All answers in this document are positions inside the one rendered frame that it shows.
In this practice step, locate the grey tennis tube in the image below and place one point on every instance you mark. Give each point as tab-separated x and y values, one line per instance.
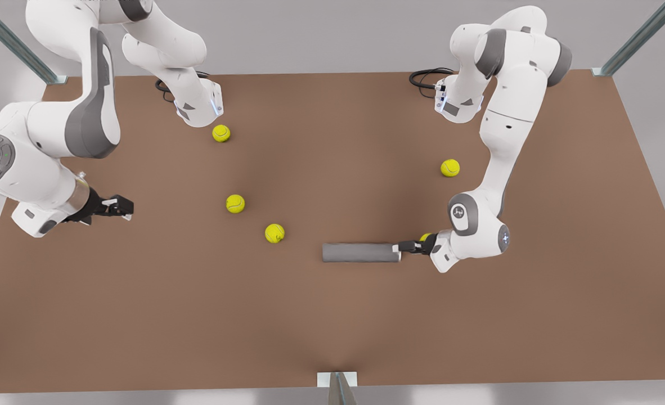
359	252

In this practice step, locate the silver frame post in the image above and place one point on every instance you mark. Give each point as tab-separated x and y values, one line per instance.
639	38
338	388
14	42

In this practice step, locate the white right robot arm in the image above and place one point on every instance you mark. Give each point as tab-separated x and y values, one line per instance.
51	129

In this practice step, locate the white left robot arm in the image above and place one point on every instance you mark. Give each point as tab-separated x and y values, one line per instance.
507	112

